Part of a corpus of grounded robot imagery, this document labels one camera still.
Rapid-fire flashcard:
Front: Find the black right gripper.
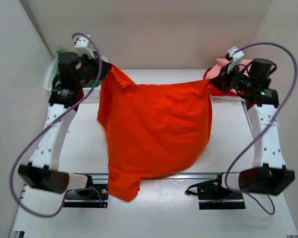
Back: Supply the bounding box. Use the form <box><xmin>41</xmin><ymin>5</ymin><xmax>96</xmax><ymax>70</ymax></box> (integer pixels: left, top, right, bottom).
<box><xmin>209</xmin><ymin>62</ymin><xmax>252</xmax><ymax>95</ymax></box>

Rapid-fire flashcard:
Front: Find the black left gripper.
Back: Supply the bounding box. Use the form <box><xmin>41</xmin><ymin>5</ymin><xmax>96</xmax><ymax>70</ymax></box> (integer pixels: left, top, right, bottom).
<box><xmin>79</xmin><ymin>47</ymin><xmax>113</xmax><ymax>81</ymax></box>

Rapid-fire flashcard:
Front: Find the orange t shirt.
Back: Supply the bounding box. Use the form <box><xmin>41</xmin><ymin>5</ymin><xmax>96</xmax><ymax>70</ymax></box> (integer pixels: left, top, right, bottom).
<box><xmin>97</xmin><ymin>65</ymin><xmax>212</xmax><ymax>202</ymax></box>

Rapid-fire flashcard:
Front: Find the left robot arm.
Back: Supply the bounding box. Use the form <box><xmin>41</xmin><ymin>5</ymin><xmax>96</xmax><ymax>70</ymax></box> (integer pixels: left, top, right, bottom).
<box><xmin>18</xmin><ymin>52</ymin><xmax>111</xmax><ymax>197</ymax></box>

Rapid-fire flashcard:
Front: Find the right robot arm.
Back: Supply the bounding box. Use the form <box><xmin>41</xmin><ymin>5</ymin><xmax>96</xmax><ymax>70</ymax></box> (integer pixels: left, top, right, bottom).
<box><xmin>210</xmin><ymin>58</ymin><xmax>295</xmax><ymax>199</ymax></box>

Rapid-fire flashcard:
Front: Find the green t shirt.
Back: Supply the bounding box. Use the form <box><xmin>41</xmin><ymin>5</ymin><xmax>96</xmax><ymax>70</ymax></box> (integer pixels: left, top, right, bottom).
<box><xmin>55</xmin><ymin>50</ymin><xmax>100</xmax><ymax>88</ymax></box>

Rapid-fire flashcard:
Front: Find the red folded t shirt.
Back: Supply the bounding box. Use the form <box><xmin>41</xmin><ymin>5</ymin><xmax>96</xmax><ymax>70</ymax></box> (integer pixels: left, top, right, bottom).
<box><xmin>203</xmin><ymin>65</ymin><xmax>238</xmax><ymax>96</ymax></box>

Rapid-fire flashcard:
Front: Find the pink folded t shirt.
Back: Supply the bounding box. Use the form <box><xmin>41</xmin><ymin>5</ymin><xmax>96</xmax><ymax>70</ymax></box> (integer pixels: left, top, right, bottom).
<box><xmin>204</xmin><ymin>58</ymin><xmax>254</xmax><ymax>95</ymax></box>

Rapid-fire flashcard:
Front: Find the white plastic basket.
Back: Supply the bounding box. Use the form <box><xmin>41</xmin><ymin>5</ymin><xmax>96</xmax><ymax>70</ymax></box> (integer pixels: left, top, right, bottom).
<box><xmin>44</xmin><ymin>59</ymin><xmax>101</xmax><ymax>99</ymax></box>

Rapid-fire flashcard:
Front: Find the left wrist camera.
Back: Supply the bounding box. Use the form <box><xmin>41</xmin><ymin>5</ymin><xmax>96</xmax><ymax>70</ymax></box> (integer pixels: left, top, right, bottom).
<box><xmin>73</xmin><ymin>35</ymin><xmax>95</xmax><ymax>59</ymax></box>

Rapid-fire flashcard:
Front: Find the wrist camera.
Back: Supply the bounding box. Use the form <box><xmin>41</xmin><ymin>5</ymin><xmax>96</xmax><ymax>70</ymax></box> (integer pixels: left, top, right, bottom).
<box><xmin>73</xmin><ymin>35</ymin><xmax>95</xmax><ymax>59</ymax></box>
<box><xmin>225</xmin><ymin>47</ymin><xmax>244</xmax><ymax>73</ymax></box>

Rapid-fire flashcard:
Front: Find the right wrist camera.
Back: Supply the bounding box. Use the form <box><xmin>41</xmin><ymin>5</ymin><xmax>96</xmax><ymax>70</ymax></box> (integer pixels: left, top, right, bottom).
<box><xmin>225</xmin><ymin>47</ymin><xmax>244</xmax><ymax>73</ymax></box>

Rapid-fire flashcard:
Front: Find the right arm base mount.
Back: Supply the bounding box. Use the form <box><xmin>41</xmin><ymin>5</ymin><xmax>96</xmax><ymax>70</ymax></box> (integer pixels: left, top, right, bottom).
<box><xmin>185</xmin><ymin>173</ymin><xmax>246</xmax><ymax>210</ymax></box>

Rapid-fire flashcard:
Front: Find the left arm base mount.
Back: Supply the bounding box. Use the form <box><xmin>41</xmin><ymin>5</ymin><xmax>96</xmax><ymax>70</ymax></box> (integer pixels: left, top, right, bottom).
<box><xmin>63</xmin><ymin>174</ymin><xmax>109</xmax><ymax>209</ymax></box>

